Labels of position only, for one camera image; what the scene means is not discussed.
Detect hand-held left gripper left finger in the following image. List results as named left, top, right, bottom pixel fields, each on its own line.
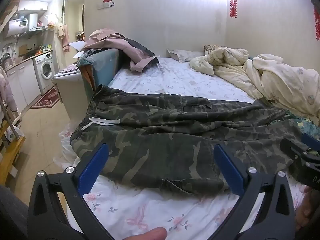
left=27, top=143, right=116, bottom=240

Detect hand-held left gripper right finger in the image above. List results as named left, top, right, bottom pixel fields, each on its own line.
left=214, top=144, right=297, bottom=240

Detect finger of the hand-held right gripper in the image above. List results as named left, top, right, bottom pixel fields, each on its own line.
left=279, top=137, right=309, bottom=161
left=301, top=133, right=320, bottom=152

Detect camouflage pants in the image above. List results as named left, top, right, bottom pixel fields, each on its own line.
left=70, top=84, right=316, bottom=196

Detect person's right hand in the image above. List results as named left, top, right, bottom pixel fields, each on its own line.
left=294, top=189, right=319, bottom=232

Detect person's left hand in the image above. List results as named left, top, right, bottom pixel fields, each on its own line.
left=124, top=227, right=167, bottom=240

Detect green patterned cloth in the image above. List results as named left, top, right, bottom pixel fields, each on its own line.
left=287, top=115, right=320, bottom=143

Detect cream quilt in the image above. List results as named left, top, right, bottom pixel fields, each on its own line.
left=189, top=45, right=320, bottom=126

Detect white side table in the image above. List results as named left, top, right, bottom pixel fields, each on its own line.
left=51, top=69, right=88, bottom=126

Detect yellow wooden rack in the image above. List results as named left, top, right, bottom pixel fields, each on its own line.
left=0, top=120, right=26, bottom=181

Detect red floor rug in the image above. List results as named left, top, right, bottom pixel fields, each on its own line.
left=30, top=86, right=60, bottom=109

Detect person's grey clothing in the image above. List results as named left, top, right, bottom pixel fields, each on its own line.
left=0, top=184, right=28, bottom=240

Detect floral bed sheet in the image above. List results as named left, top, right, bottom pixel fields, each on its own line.
left=61, top=56, right=308, bottom=240

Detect white washing machine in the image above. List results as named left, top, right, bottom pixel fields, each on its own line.
left=33, top=51, right=56, bottom=95

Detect white kitchen base cabinet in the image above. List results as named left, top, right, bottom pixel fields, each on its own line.
left=6, top=59, right=42, bottom=113

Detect pink padded jacket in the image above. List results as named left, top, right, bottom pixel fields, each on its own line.
left=0, top=67, right=18, bottom=113

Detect white paper sheets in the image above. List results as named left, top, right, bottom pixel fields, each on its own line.
left=67, top=41, right=87, bottom=59

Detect floral pillow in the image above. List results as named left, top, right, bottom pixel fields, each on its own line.
left=167, top=49, right=206, bottom=62

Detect pink garment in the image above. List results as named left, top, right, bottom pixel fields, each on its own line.
left=84, top=29, right=160, bottom=73

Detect dark grey garment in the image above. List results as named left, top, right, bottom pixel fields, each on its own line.
left=120, top=38, right=157, bottom=58

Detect hanging pink towel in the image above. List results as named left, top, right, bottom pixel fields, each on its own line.
left=55, top=22, right=69, bottom=52

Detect white water heater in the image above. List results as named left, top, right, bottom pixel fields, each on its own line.
left=2, top=13, right=38, bottom=39

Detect white wall box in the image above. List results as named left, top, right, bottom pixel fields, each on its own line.
left=97, top=0, right=115, bottom=10

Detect white wall cabinet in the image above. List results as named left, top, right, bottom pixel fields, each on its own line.
left=17, top=0, right=48, bottom=12

